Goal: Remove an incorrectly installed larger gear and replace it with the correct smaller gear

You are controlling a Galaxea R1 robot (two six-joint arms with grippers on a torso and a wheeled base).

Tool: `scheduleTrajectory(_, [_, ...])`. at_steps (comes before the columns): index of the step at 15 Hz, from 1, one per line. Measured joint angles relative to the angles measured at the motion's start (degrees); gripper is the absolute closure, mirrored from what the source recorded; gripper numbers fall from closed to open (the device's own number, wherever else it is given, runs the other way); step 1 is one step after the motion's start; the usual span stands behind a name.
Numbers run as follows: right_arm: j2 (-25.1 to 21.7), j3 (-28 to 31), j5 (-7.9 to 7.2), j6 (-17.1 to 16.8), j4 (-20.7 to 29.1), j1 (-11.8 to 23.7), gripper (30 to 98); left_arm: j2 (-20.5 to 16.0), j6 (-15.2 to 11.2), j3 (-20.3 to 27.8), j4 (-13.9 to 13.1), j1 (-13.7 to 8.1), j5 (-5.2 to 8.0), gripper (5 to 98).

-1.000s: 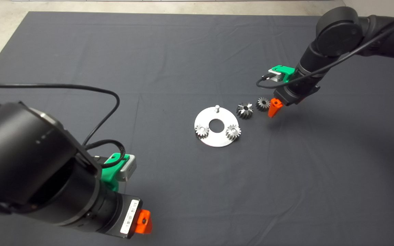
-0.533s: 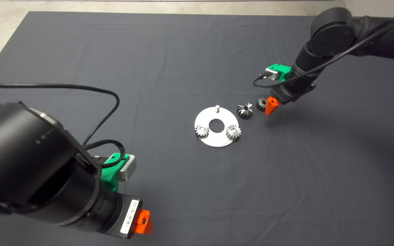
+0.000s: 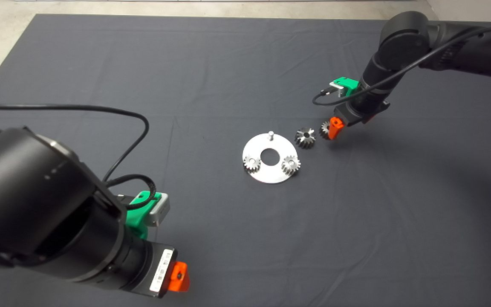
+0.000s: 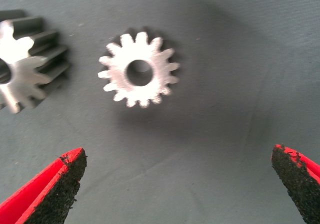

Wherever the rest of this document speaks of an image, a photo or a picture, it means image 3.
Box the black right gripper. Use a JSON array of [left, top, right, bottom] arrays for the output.
[[328, 99, 391, 140]]

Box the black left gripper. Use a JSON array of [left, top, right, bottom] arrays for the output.
[[133, 240, 190, 298]]

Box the larger steel gear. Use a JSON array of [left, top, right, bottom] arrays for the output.
[[295, 127, 317, 149]]

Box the round metal plate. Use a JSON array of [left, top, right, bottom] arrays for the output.
[[242, 131, 299, 185]]

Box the dark grey table cloth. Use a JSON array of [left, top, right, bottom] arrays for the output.
[[0, 14, 491, 307]]

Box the right green camera mount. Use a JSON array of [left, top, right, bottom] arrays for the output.
[[332, 77, 360, 98]]

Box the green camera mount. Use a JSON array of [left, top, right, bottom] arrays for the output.
[[332, 77, 360, 98], [125, 190, 162, 240]]

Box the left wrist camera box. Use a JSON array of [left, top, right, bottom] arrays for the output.
[[145, 193, 170, 226]]

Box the left green camera mount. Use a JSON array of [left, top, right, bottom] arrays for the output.
[[125, 190, 162, 240]]

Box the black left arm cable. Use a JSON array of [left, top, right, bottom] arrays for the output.
[[0, 102, 157, 210]]

